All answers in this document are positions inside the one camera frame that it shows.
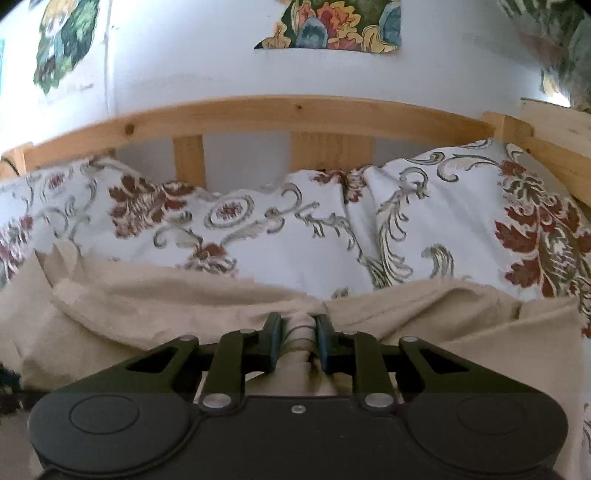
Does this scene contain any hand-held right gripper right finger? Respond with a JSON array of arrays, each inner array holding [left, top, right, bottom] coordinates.
[[314, 314, 497, 411]]

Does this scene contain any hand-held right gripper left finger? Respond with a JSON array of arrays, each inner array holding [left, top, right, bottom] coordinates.
[[99, 312, 283, 411]]

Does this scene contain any beige hooded jacket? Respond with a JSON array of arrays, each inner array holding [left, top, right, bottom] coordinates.
[[0, 242, 591, 480]]

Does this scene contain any floral pillow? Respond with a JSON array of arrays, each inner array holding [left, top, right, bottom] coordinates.
[[346, 138, 591, 337], [0, 157, 370, 298]]

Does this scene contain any wooden bed frame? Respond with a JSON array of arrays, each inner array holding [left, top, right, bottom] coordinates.
[[0, 95, 591, 208]]

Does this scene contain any cartoon boy wall poster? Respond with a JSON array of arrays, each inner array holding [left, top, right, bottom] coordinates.
[[32, 0, 102, 100]]

